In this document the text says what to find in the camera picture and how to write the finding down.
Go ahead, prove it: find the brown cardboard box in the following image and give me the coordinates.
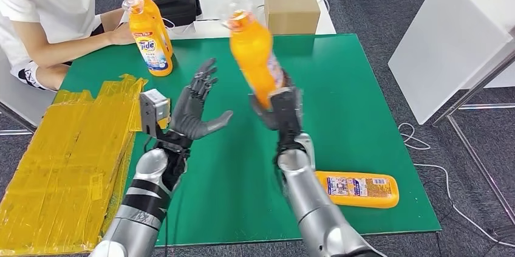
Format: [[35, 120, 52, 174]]
[[264, 0, 321, 36]]

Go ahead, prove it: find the yellow taped cardboard sheet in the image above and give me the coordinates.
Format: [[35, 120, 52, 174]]
[[0, 73, 172, 256]]

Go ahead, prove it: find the white floor cable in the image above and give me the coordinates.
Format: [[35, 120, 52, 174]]
[[397, 122, 515, 250]]

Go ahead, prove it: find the large white table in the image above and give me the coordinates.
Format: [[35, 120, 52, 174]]
[[387, 0, 515, 126]]

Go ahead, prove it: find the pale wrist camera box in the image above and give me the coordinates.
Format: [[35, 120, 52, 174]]
[[270, 87, 303, 127], [139, 89, 172, 136]]

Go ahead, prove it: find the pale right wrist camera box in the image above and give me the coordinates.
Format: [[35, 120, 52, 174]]
[[270, 87, 303, 127]]

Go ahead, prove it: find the grey bench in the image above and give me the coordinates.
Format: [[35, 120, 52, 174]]
[[0, 46, 59, 135]]

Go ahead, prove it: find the person's right hand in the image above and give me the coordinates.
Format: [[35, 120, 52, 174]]
[[108, 21, 136, 46]]

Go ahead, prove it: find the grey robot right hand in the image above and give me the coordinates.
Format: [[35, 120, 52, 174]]
[[248, 69, 304, 132]]

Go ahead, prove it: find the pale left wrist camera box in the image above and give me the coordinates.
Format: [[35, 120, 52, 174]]
[[139, 89, 172, 136]]

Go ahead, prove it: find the orange detergent bottle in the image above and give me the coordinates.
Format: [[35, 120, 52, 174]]
[[121, 0, 174, 77], [126, 0, 174, 60], [221, 0, 287, 111], [315, 171, 400, 209]]

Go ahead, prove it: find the black carry bag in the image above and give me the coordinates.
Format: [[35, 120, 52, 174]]
[[154, 0, 203, 28]]

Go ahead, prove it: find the metal stand frame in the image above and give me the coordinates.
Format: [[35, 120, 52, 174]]
[[431, 47, 515, 228]]

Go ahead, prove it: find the green table mat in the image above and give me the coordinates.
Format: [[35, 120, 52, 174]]
[[60, 34, 442, 248]]

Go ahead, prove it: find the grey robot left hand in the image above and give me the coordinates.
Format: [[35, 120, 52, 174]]
[[169, 58, 234, 141]]

